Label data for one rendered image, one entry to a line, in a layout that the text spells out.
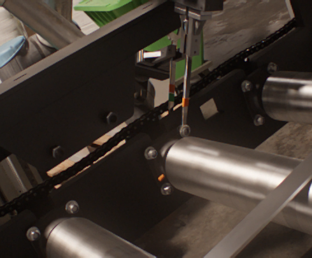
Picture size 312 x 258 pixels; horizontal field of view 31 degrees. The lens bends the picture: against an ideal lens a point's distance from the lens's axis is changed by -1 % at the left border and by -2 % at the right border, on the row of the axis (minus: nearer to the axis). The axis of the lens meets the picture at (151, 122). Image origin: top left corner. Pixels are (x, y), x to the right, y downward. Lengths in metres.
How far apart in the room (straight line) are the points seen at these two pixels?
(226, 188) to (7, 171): 1.43
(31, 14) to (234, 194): 0.87
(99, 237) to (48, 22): 0.82
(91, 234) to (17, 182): 1.38
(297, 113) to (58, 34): 0.73
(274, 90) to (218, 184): 0.33
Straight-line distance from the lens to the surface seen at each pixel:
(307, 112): 1.23
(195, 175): 1.09
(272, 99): 1.29
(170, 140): 1.23
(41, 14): 1.64
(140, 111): 1.54
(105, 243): 0.95
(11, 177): 2.34
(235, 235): 0.82
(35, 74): 1.08
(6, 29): 4.38
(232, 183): 1.01
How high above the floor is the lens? 1.38
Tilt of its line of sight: 21 degrees down
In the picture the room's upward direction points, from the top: 24 degrees counter-clockwise
